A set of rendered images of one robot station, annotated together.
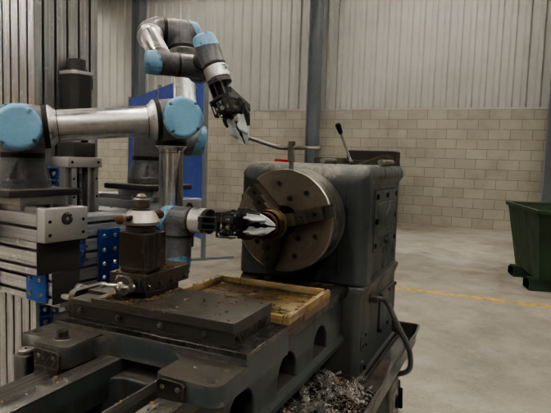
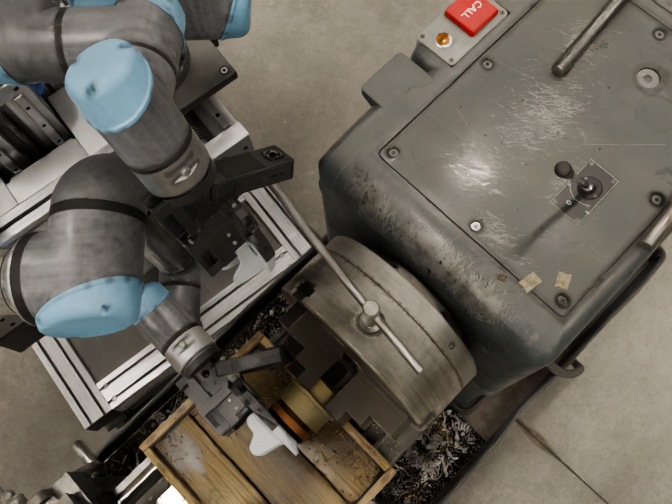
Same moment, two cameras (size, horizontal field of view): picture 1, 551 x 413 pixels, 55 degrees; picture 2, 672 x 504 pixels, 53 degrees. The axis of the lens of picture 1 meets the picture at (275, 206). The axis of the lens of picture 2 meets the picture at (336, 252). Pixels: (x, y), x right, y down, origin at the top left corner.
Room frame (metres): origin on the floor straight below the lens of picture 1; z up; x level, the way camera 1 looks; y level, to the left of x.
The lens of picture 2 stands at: (1.44, -0.09, 2.16)
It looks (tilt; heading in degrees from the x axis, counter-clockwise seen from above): 73 degrees down; 27
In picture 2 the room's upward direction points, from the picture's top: 6 degrees counter-clockwise
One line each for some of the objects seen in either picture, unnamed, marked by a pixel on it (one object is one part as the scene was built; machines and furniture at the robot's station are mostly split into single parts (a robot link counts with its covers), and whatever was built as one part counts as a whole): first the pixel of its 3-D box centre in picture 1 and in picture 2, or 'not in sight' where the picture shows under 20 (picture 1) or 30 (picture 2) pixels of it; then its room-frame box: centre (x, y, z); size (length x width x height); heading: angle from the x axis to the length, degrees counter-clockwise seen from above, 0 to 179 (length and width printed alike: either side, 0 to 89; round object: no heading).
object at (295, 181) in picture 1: (289, 219); (368, 340); (1.62, -0.04, 1.08); 0.32 x 0.09 x 0.32; 66
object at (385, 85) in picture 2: not in sight; (398, 89); (1.97, 0.04, 1.24); 0.09 x 0.08 x 0.03; 156
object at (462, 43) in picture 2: not in sight; (459, 34); (2.11, -0.02, 1.23); 0.13 x 0.08 x 0.05; 156
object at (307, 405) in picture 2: (270, 224); (305, 405); (1.49, 0.01, 1.08); 0.09 x 0.09 x 0.09; 65
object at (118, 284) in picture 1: (148, 279); not in sight; (1.12, 0.27, 0.99); 0.20 x 0.10 x 0.05; 156
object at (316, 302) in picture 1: (249, 299); (267, 459); (1.39, 0.06, 0.89); 0.36 x 0.30 x 0.04; 66
